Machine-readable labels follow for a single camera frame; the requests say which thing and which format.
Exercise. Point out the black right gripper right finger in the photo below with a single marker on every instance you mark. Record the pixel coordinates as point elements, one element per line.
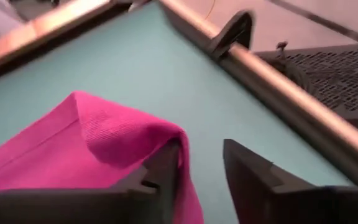
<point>291,205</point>

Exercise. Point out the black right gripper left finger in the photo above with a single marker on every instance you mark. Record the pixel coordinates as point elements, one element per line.
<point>73,208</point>

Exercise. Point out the pink towel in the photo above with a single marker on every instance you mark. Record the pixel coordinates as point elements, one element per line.
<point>104,140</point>

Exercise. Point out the black mesh computer tower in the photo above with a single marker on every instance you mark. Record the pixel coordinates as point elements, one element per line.
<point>337,81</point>

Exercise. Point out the black table clamp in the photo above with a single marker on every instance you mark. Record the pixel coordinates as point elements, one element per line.
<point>235,31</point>

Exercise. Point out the black aluminium table frame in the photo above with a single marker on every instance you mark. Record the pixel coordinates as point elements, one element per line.
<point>291,119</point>

